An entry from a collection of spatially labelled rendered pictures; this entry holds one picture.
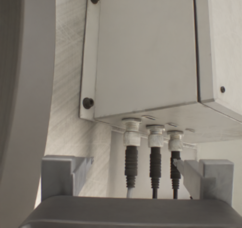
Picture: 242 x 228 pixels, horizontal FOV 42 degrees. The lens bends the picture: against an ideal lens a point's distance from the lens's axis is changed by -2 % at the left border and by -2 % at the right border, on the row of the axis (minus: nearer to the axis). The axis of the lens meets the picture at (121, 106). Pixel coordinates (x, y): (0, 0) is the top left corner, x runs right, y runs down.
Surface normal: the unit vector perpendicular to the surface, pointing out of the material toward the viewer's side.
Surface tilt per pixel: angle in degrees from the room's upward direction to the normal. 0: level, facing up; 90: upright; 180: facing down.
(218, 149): 180
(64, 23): 90
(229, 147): 180
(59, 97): 90
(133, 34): 137
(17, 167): 90
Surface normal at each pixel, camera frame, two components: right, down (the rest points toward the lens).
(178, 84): -0.66, -0.21
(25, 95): 0.76, -0.14
